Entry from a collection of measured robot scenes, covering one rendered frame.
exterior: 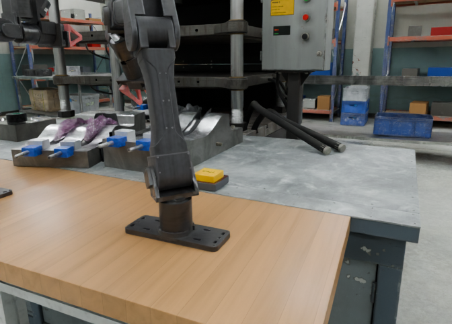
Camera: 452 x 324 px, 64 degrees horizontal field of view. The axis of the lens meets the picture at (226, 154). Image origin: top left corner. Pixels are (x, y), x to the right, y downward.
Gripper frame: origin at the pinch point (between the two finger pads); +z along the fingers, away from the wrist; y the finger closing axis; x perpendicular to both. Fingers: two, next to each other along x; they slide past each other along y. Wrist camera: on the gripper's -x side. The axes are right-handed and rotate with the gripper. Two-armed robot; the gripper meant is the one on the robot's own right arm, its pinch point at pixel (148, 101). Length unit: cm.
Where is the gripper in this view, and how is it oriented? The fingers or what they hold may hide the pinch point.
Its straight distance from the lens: 107.1
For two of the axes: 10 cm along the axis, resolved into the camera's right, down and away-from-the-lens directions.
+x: -3.7, 6.8, -6.3
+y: -9.0, -1.0, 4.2
